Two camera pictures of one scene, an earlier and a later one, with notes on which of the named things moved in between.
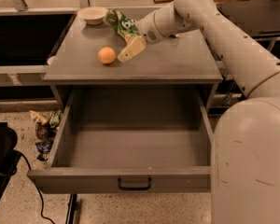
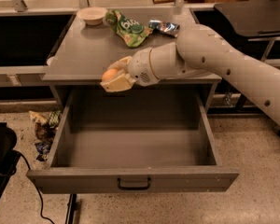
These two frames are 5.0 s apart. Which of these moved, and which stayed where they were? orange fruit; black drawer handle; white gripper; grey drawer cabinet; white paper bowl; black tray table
Moved: orange fruit; white gripper
Stayed: grey drawer cabinet; black tray table; black drawer handle; white paper bowl
